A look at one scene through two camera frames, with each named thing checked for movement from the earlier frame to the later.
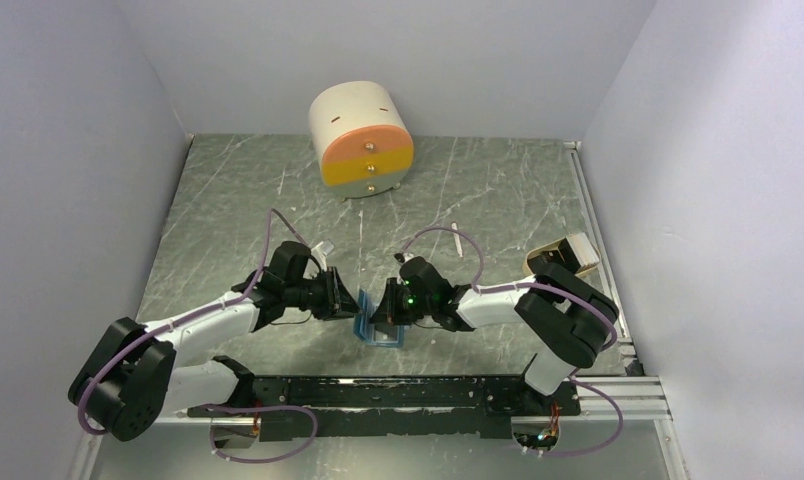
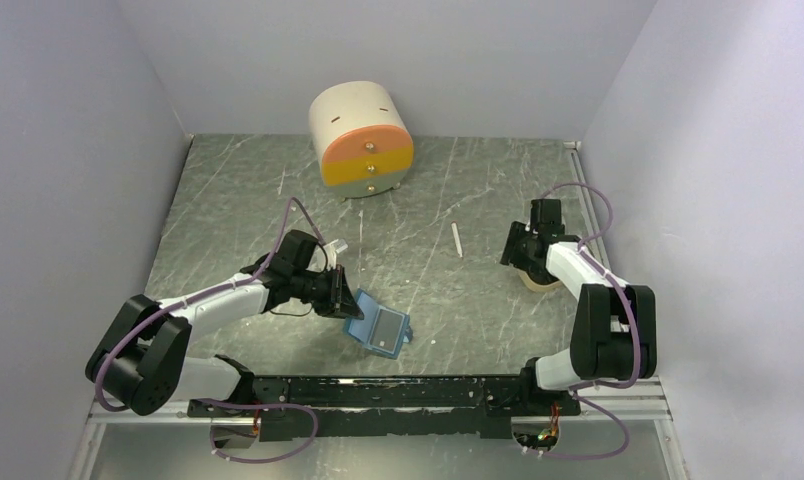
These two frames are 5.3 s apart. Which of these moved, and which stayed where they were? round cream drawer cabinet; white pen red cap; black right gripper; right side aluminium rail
Moved: black right gripper
Stayed: right side aluminium rail; round cream drawer cabinet; white pen red cap
